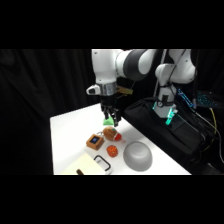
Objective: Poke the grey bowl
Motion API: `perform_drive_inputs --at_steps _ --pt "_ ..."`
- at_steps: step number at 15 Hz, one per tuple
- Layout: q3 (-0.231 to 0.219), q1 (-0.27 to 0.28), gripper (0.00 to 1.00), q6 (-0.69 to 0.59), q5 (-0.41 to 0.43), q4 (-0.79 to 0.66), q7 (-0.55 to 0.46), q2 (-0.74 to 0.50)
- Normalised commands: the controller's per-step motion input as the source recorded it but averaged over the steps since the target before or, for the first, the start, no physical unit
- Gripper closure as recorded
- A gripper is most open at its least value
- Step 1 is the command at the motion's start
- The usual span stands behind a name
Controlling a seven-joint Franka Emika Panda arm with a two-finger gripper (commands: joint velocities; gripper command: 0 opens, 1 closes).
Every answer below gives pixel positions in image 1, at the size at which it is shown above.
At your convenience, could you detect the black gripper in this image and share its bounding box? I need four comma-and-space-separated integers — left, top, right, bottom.
99, 94, 122, 128

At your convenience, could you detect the grey bowl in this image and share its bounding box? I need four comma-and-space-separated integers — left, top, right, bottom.
122, 140, 154, 172

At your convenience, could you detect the green cloth piece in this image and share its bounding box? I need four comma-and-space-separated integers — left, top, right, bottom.
102, 116, 115, 127

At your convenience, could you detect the gingerbread plush with red hat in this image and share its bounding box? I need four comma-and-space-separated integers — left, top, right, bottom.
101, 126, 126, 144

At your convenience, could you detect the wooden block with blue dot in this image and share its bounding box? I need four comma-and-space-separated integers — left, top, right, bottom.
85, 133, 106, 151

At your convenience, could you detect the orange patterned ball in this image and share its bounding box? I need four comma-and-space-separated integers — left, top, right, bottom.
106, 145, 119, 157

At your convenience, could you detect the black equipment case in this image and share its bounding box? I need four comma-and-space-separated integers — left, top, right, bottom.
121, 96, 209, 165

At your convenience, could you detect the pale yellow board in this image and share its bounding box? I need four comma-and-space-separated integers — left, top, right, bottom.
61, 153, 108, 176

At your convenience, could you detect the green status light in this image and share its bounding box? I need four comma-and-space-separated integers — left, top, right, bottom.
165, 107, 178, 126

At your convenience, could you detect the black curtain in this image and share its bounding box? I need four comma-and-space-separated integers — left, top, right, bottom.
0, 49, 224, 176

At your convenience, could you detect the black keyboard with lit keys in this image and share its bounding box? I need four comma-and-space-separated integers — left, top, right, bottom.
195, 90, 222, 108

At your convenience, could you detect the white box with black handle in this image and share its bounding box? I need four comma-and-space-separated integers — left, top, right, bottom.
93, 154, 114, 175

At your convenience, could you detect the blue cable bundle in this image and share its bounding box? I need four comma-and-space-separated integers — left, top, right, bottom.
176, 87, 197, 108

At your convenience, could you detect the yellow cable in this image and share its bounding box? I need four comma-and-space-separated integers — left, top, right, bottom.
199, 107, 222, 153

